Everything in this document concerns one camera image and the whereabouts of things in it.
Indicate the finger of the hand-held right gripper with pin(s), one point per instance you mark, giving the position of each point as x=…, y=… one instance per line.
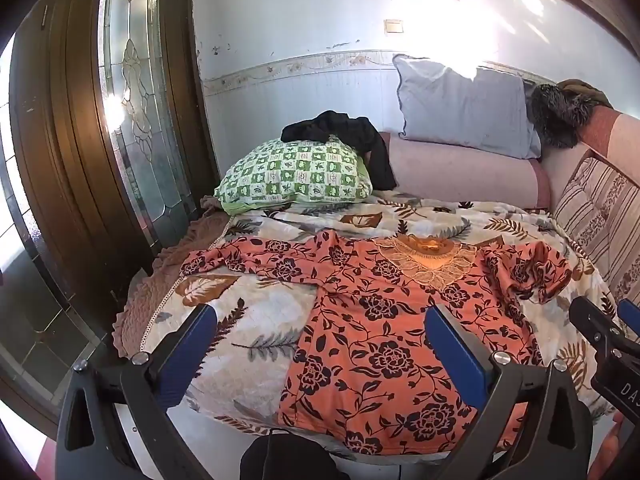
x=631, y=316
x=595, y=325

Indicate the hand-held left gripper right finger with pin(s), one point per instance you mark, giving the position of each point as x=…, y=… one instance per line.
x=460, y=355

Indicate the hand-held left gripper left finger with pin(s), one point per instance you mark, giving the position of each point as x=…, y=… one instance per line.
x=192, y=355

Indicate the orange floral shirt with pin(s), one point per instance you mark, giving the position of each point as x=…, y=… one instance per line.
x=380, y=320

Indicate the leaf print blanket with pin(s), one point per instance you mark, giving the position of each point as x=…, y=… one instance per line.
x=250, y=320

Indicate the brown quilted bedspread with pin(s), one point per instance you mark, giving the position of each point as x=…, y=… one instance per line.
x=145, y=290

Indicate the striped sofa cushion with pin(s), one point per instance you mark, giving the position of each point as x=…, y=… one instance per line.
x=600, y=215

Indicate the dark cloth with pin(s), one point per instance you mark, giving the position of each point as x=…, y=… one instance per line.
x=295, y=455

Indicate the pink bolster cushion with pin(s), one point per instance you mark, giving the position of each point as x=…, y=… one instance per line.
x=460, y=175

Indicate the pink sofa backrest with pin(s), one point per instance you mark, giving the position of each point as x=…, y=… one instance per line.
x=615, y=135

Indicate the green checked pillow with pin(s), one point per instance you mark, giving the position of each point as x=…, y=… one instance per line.
x=295, y=172

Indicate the dark fur trimmed garment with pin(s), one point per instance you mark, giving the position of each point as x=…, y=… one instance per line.
x=560, y=115

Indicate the wooden door with leaded glass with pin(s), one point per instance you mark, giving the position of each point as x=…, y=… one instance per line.
x=80, y=160

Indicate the olive garment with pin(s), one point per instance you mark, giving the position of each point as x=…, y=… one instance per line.
x=585, y=89

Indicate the light blue pillow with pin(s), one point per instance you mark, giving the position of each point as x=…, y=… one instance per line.
x=460, y=105

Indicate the black garment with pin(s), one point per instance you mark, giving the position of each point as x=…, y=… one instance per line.
x=345, y=130

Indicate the beige light switch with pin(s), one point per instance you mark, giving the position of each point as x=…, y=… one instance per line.
x=394, y=26

